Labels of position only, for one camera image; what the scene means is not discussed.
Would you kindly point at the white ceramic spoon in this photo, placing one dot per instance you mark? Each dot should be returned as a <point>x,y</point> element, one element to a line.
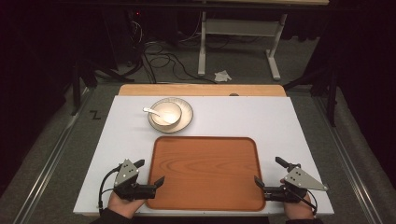
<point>152,112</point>

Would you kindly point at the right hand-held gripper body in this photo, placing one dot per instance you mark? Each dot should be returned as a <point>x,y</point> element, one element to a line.
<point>299,180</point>

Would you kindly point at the black metal stand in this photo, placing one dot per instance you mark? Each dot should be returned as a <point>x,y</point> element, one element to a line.
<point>332,93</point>
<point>76,84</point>

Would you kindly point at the person's left hand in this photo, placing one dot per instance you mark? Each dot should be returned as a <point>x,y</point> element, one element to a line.
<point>123,207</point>

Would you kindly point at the brown wooden tray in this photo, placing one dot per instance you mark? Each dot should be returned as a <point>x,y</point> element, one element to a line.
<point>205,174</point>

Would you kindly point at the white table board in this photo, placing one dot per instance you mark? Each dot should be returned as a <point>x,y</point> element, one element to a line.
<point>249,118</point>

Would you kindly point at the person's right hand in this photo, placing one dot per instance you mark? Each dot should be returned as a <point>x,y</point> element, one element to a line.
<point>299,210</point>

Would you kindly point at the wooden table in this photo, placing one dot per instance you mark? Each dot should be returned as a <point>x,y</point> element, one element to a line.
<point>186,90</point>

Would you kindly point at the crumpled white tissue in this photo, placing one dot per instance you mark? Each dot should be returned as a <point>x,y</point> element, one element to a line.
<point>222,76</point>

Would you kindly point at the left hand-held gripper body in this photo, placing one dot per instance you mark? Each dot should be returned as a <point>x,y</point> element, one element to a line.
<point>127,174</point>

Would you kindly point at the white frame desk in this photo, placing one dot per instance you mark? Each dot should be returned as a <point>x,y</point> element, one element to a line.
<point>239,28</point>

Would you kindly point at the white bowl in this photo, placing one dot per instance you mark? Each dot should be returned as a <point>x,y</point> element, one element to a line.
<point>171,107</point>

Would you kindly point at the dark equipment box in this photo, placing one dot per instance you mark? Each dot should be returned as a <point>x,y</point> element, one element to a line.
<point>134,34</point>

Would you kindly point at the white plate with dark rim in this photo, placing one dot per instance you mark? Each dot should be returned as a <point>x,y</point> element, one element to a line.
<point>187,115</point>

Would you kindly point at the metal floor rail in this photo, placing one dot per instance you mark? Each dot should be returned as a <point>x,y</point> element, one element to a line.
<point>348,161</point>
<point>46,168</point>

